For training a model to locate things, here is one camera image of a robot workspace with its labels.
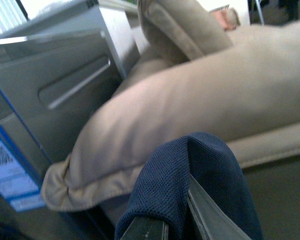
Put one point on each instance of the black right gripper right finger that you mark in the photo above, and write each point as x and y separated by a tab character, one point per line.
209	221

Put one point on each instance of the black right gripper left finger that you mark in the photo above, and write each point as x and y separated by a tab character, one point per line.
145	228

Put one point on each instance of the grey front-load washing machine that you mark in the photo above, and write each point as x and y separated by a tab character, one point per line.
56	70

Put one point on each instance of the brown couch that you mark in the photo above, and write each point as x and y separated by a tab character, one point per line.
277	195

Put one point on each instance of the blue white energy label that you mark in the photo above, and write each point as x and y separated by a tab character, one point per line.
20	180

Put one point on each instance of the beige couch cushion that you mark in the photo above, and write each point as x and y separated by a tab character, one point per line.
248	95

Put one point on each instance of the beige back pillow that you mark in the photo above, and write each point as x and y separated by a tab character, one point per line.
182	30

